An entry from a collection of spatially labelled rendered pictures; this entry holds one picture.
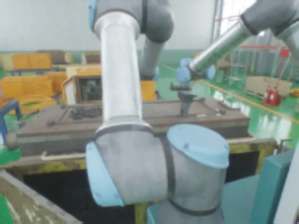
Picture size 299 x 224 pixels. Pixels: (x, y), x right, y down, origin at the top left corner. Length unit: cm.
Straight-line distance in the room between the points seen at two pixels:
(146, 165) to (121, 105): 13
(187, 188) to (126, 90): 22
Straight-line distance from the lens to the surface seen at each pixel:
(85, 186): 143
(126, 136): 34
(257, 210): 44
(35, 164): 110
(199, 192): 38
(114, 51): 45
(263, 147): 134
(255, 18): 76
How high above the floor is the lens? 178
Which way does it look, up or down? 20 degrees down
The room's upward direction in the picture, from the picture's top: straight up
